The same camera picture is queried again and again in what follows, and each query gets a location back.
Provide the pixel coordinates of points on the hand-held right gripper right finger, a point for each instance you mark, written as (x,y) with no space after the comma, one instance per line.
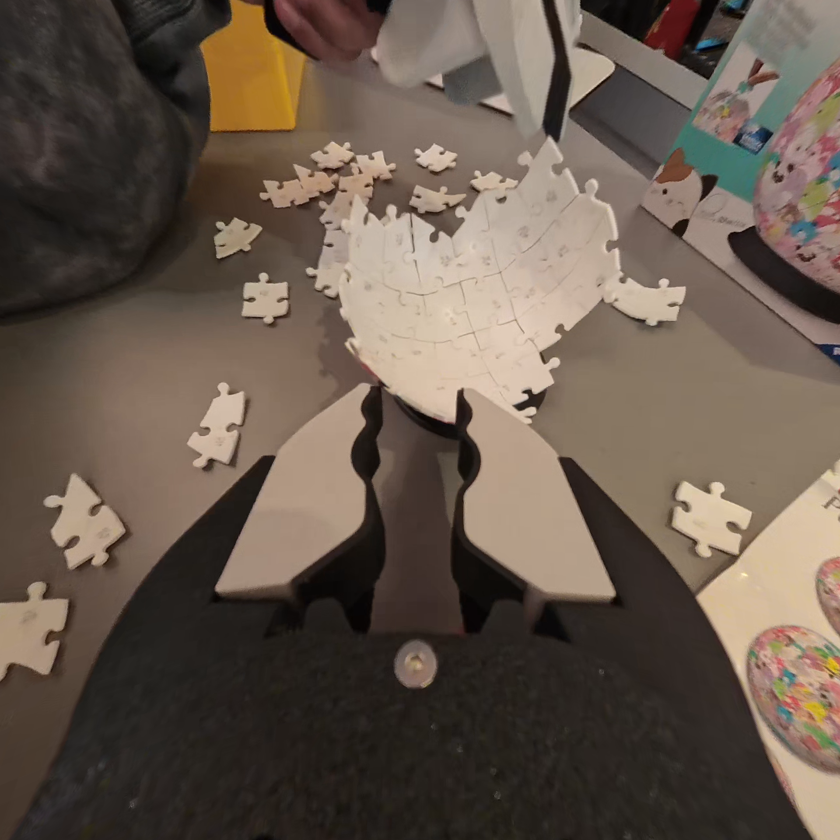
(531,512)

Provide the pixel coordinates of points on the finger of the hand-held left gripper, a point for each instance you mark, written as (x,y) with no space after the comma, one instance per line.
(433,39)
(525,52)

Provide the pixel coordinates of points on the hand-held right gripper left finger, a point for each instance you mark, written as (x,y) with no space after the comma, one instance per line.
(308,499)

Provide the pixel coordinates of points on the black round ball stand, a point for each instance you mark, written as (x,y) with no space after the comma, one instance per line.
(426,420)

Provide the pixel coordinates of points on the white puzzle ball shell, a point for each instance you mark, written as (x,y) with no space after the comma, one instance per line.
(459,275)

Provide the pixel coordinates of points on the person's left forearm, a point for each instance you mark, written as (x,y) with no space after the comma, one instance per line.
(85,144)

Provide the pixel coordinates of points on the joined white puzzle piece pair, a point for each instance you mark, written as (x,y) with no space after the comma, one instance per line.
(220,426)

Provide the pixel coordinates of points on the pile of white puzzle pieces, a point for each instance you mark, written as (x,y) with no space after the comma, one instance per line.
(348,177)

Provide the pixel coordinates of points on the teal puzzle ball box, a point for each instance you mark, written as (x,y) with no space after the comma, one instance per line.
(754,164)

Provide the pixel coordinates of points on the person's left hand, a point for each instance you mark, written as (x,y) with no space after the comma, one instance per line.
(328,26)

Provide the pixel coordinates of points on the yellow box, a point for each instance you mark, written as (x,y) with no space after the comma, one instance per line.
(249,79)

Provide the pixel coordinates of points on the white flat board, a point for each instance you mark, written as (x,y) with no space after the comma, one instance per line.
(594,72)

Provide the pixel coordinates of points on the red object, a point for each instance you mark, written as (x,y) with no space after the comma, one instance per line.
(673,26)

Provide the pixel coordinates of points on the white instruction leaflet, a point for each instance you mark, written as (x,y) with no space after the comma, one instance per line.
(774,656)

